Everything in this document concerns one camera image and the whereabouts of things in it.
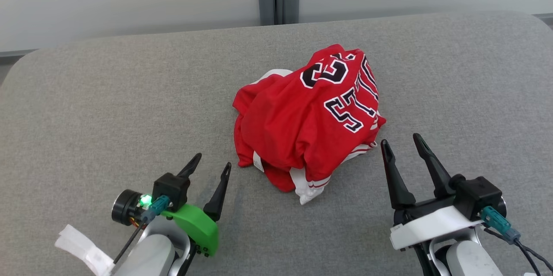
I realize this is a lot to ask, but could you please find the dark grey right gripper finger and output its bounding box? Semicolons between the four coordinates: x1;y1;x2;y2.
380;139;416;210
413;133;455;200

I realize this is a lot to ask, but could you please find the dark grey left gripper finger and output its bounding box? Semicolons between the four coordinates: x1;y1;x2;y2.
203;162;232;223
177;152;203;178

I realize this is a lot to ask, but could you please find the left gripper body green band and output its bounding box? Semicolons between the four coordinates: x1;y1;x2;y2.
111;189;219;257

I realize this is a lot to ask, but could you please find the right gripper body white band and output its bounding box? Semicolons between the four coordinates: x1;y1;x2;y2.
390;196;484;251

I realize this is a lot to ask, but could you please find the red basketball jersey white trim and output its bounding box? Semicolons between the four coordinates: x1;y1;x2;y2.
232;44;387;206

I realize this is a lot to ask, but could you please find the left black cable teal connector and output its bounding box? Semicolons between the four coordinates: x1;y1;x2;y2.
113;195;171;264

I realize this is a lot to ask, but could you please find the black cable teal connector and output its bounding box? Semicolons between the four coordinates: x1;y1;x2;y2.
480;206;553;276
113;195;171;264

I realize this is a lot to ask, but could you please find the right black cable teal connector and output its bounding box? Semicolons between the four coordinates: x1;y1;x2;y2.
480;206;553;276

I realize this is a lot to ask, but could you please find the white fabric strap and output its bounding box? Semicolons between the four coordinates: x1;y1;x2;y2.
55;224;115;276

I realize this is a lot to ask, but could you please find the grey cylinder post cap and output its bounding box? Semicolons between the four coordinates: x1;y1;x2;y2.
283;0;300;25
258;0;275;26

